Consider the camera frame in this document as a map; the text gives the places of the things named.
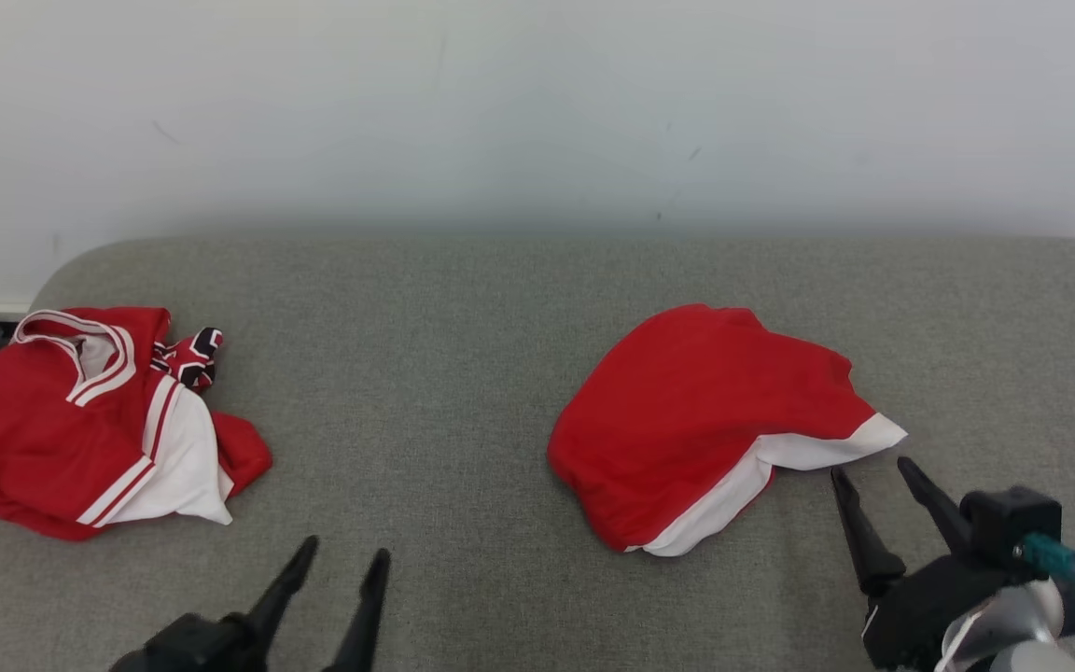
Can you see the red shirt with white hem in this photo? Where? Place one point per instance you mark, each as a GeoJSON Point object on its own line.
{"type": "Point", "coordinates": [687, 420]}

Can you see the crumpled red white jersey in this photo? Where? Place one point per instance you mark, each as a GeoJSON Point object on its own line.
{"type": "Point", "coordinates": [34, 439]}

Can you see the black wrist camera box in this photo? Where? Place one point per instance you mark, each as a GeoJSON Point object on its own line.
{"type": "Point", "coordinates": [1013, 518]}

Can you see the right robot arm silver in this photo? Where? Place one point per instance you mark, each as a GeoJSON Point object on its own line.
{"type": "Point", "coordinates": [1013, 627]}

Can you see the grey fabric sofa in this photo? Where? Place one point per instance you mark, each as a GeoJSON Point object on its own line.
{"type": "Point", "coordinates": [463, 373]}

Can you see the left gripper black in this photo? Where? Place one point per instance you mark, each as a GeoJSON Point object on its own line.
{"type": "Point", "coordinates": [192, 649]}

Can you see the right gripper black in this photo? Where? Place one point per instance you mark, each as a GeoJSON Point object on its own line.
{"type": "Point", "coordinates": [920, 611]}

